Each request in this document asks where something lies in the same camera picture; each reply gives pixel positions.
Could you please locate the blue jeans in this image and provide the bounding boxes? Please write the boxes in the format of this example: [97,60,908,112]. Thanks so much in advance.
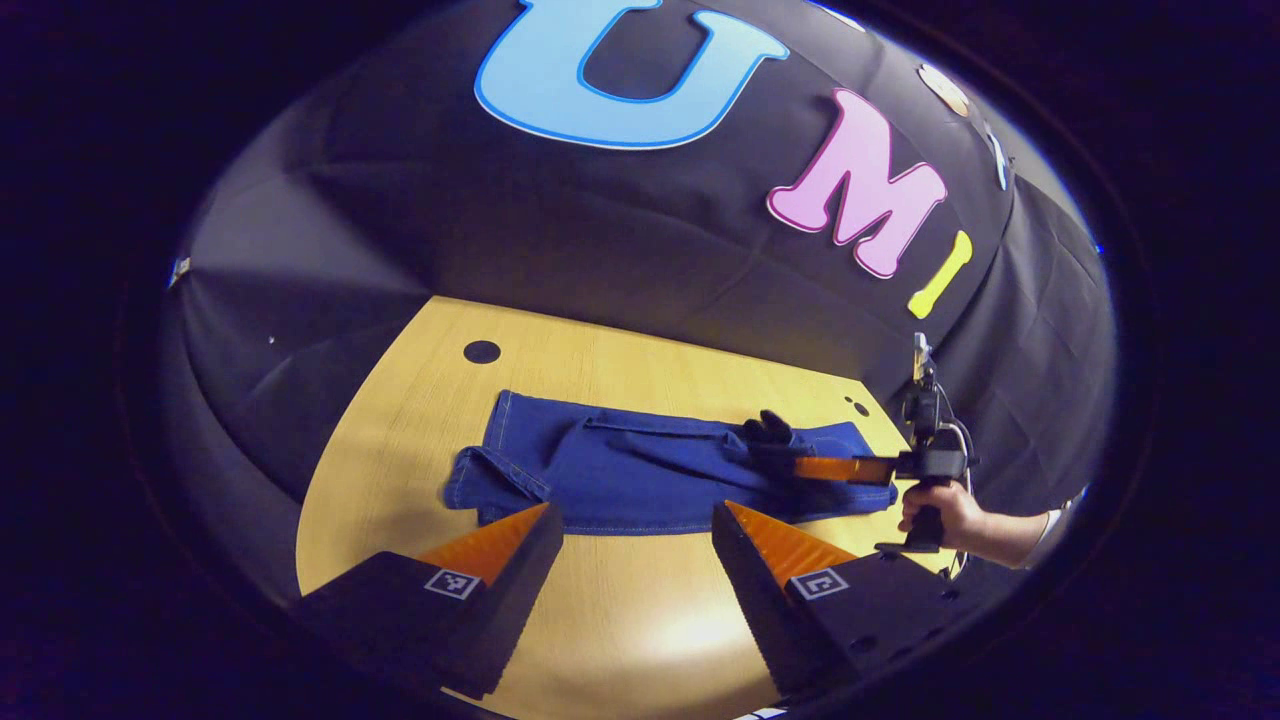
[443,390,899,536]

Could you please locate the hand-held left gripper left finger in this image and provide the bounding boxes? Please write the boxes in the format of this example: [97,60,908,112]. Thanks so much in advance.
[290,502,566,701]

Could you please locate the black backdrop cloth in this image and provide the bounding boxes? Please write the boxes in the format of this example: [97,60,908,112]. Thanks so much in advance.
[160,0,1119,611]

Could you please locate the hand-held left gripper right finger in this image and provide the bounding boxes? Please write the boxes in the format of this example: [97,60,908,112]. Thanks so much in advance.
[711,500,1011,701]

